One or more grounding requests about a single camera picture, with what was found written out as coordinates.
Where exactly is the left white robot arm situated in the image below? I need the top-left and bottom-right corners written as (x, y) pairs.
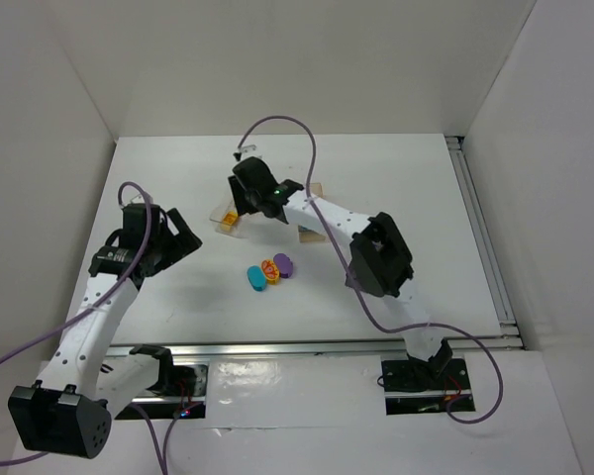
top-left (8, 204), bottom-right (202, 459)

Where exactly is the teal oval lego piece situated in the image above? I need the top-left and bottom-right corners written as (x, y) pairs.
top-left (247, 265), bottom-right (267, 292)

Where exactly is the aluminium right rail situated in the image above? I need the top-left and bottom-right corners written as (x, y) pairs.
top-left (445, 136), bottom-right (521, 339)

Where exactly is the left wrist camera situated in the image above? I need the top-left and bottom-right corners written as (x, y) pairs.
top-left (119, 194), bottom-right (146, 209)

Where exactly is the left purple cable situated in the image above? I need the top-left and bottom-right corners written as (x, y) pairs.
top-left (0, 181), bottom-right (199, 475)

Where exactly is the purple oval lego piece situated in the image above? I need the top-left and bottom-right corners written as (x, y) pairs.
top-left (272, 252), bottom-right (294, 278)

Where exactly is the aluminium front rail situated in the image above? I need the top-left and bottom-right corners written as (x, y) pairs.
top-left (106, 335), bottom-right (525, 358)

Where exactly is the clear plastic container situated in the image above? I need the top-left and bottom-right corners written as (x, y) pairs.
top-left (209, 192), bottom-right (248, 238)

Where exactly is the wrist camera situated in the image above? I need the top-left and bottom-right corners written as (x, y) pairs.
top-left (234, 144), bottom-right (257, 156)
top-left (119, 194), bottom-right (146, 209)

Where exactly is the orange translucent container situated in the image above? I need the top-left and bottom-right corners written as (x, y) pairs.
top-left (298, 182), bottom-right (327, 243)

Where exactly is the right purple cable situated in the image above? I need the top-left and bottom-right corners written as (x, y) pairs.
top-left (237, 115), bottom-right (504, 427)

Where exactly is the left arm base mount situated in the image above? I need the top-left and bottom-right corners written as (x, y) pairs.
top-left (133, 363), bottom-right (209, 421)

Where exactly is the aluminium rail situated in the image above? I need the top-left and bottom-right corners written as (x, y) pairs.
top-left (106, 335), bottom-right (525, 358)
top-left (445, 136), bottom-right (521, 339)

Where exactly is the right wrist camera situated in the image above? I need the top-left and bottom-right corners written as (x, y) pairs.
top-left (234, 144), bottom-right (257, 156)

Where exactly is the purple cable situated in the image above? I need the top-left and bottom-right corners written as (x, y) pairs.
top-left (237, 115), bottom-right (504, 427)
top-left (0, 181), bottom-right (199, 475)

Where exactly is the yellow oval printed lego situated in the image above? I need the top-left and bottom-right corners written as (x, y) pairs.
top-left (260, 259), bottom-right (281, 285)

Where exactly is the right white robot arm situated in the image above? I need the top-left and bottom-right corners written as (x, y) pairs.
top-left (229, 152), bottom-right (452, 380)

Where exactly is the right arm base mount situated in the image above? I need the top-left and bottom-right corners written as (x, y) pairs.
top-left (376, 358), bottom-right (475, 416)

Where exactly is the small yellow lego brick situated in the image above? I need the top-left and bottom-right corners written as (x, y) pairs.
top-left (221, 211), bottom-right (239, 231)

